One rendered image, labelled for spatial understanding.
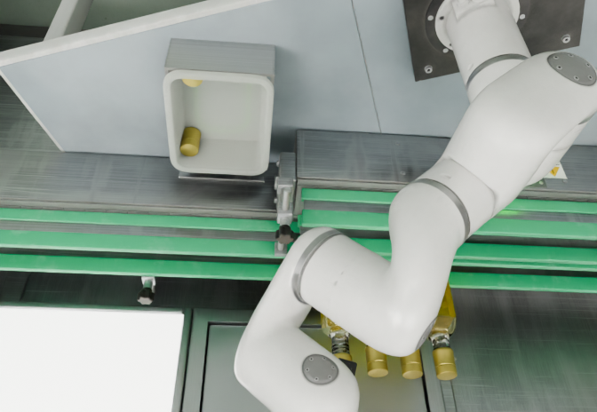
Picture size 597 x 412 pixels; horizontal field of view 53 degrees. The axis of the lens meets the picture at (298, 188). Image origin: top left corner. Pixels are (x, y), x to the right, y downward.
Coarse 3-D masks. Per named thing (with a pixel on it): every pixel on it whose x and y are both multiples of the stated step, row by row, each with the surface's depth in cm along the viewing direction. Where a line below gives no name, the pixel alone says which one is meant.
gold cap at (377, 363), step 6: (366, 348) 100; (372, 348) 99; (366, 354) 99; (372, 354) 98; (378, 354) 98; (384, 354) 98; (366, 360) 99; (372, 360) 97; (378, 360) 97; (384, 360) 98; (372, 366) 97; (378, 366) 97; (384, 366) 97; (372, 372) 97; (378, 372) 97; (384, 372) 97
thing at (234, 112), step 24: (192, 72) 92; (216, 72) 92; (168, 96) 95; (192, 96) 104; (216, 96) 104; (240, 96) 104; (264, 96) 99; (168, 120) 99; (192, 120) 108; (216, 120) 108; (240, 120) 108; (264, 120) 100; (216, 144) 111; (240, 144) 112; (264, 144) 103; (192, 168) 107; (216, 168) 108; (240, 168) 108; (264, 168) 107
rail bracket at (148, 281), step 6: (144, 276) 111; (150, 276) 111; (156, 276) 113; (144, 282) 111; (150, 282) 111; (144, 288) 110; (150, 288) 110; (138, 294) 110; (144, 294) 108; (150, 294) 109; (138, 300) 109; (144, 300) 109; (150, 300) 109
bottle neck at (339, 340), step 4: (336, 332) 101; (340, 332) 101; (344, 332) 101; (332, 336) 101; (336, 336) 101; (340, 336) 100; (344, 336) 101; (332, 340) 101; (336, 340) 100; (340, 340) 100; (344, 340) 100; (332, 344) 100; (336, 344) 100; (340, 344) 99; (344, 344) 100; (348, 344) 101; (332, 348) 100; (336, 348) 99; (340, 348) 99; (344, 348) 99; (348, 348) 100; (332, 352) 100; (336, 352) 99; (340, 352) 99; (344, 352) 99; (348, 352) 99
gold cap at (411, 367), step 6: (414, 354) 99; (402, 360) 99; (408, 360) 98; (414, 360) 98; (420, 360) 99; (402, 366) 99; (408, 366) 98; (414, 366) 97; (420, 366) 98; (402, 372) 98; (408, 372) 97; (414, 372) 97; (420, 372) 98; (408, 378) 99; (414, 378) 99
